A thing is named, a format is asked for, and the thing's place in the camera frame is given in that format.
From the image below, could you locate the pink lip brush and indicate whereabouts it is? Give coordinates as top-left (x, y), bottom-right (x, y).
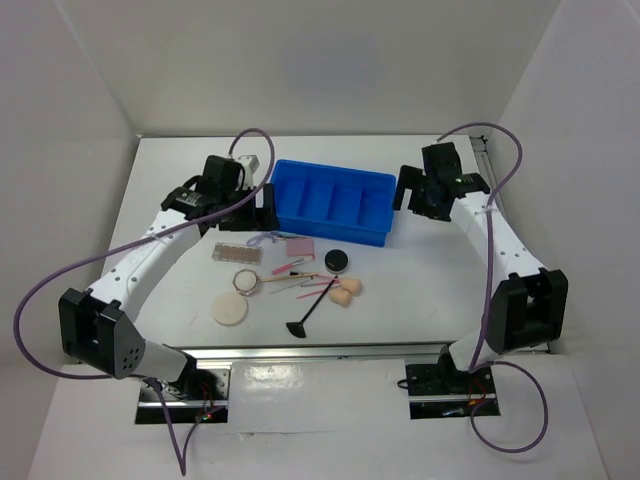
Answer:
top-left (300, 279), bottom-right (340, 288)

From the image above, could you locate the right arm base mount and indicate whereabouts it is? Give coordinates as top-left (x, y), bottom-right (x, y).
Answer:
top-left (396, 356), bottom-right (501, 420)

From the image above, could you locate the black round compact jar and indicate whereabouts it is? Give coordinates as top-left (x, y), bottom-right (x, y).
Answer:
top-left (324, 249), bottom-right (349, 275)

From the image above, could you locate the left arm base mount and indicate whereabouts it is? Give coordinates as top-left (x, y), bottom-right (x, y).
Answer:
top-left (134, 362), bottom-right (232, 425)

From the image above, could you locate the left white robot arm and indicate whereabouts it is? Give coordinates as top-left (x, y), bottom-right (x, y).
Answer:
top-left (58, 155), bottom-right (277, 399)

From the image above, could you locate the pink thin brush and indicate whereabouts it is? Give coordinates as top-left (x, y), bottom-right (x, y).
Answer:
top-left (297, 282), bottom-right (340, 299)

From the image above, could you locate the gold eyebrow pencil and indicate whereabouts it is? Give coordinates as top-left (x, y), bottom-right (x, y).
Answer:
top-left (260, 272), bottom-right (319, 283)

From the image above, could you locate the blue divided plastic bin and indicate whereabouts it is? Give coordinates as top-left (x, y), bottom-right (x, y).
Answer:
top-left (271, 159), bottom-right (396, 247)

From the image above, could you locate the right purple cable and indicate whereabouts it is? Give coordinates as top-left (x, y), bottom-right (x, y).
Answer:
top-left (435, 122), bottom-right (549, 454)

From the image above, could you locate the aluminium right rail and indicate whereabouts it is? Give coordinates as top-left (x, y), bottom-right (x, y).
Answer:
top-left (469, 136), bottom-right (499, 189)

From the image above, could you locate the eyeshadow palette clear case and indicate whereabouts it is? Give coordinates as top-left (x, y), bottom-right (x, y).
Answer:
top-left (212, 242), bottom-right (262, 265)

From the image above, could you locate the purple cable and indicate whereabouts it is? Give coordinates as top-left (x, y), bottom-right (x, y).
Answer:
top-left (435, 122), bottom-right (549, 454)
top-left (13, 128), bottom-right (277, 476)

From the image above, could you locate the beige makeup sponge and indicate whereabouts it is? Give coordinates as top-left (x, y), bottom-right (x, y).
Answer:
top-left (328, 288), bottom-right (352, 308)
top-left (340, 277), bottom-right (362, 296)

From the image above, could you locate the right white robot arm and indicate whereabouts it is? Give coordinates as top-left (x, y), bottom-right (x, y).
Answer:
top-left (393, 142), bottom-right (568, 392)

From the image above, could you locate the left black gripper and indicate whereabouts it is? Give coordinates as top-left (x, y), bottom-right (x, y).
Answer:
top-left (219, 183), bottom-right (280, 231)

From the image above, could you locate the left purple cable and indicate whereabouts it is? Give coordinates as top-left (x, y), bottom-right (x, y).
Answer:
top-left (13, 128), bottom-right (277, 476)

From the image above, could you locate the clear white pencil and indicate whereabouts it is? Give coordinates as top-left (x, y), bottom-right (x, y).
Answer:
top-left (269, 279), bottom-right (308, 295)

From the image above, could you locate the pink pouch with brush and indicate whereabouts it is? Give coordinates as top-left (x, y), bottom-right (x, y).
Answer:
top-left (286, 237), bottom-right (315, 259)

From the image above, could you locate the round beige powder puff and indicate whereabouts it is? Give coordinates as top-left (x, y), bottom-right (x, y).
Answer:
top-left (211, 292), bottom-right (248, 327)

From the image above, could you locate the black fan brush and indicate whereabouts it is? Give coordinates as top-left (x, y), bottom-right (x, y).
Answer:
top-left (286, 275), bottom-right (339, 339)

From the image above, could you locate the octagonal gold mirror compact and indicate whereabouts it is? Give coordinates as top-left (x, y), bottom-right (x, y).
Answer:
top-left (232, 269), bottom-right (260, 297)

